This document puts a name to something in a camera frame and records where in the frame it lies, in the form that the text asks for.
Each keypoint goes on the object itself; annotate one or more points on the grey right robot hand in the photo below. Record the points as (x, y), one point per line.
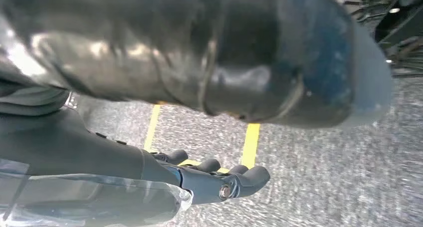
(82, 152)

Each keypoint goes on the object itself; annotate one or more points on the yellow floor tape square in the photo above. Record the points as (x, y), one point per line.
(250, 146)

